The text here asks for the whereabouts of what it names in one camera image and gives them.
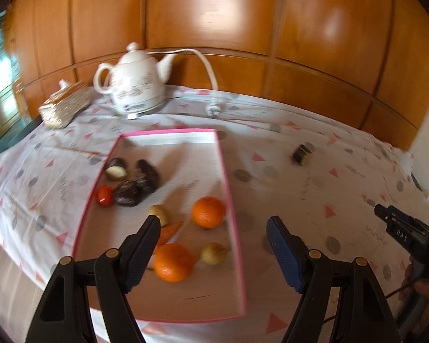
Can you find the small yellowish potato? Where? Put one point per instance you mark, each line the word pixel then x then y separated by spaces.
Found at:
pixel 163 212

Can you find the large orange with stem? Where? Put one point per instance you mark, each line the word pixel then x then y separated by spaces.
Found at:
pixel 208 212

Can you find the person's right hand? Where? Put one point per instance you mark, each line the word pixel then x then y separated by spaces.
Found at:
pixel 427 287

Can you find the red tomato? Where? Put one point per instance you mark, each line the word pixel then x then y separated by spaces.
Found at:
pixel 104 195

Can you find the pink shallow box tray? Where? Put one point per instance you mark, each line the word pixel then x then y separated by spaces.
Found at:
pixel 186 171

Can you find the small orange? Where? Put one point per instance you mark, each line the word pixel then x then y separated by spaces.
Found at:
pixel 173 262

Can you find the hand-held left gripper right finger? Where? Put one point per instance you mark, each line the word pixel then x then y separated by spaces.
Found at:
pixel 286 253

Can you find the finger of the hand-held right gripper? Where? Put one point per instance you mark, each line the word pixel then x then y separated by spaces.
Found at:
pixel 400 225

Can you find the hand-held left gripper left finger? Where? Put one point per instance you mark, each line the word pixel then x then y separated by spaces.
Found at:
pixel 143 250

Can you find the white ceramic electric kettle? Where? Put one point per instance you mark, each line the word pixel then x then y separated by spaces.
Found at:
pixel 136 85

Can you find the orange carrot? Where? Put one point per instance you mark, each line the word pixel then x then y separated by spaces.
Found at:
pixel 171 231

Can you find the round chocolate cake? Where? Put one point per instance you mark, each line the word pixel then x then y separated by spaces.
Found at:
pixel 148 177

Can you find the ornate beige tissue box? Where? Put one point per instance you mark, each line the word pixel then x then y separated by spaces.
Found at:
pixel 66 105

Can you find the white patterned tablecloth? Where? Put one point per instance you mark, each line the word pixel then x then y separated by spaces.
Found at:
pixel 307 203

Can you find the dark brown vegetable chunk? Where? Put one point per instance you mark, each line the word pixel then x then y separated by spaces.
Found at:
pixel 127 193

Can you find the wooden panelled cabinet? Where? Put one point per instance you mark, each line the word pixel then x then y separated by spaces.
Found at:
pixel 271 18

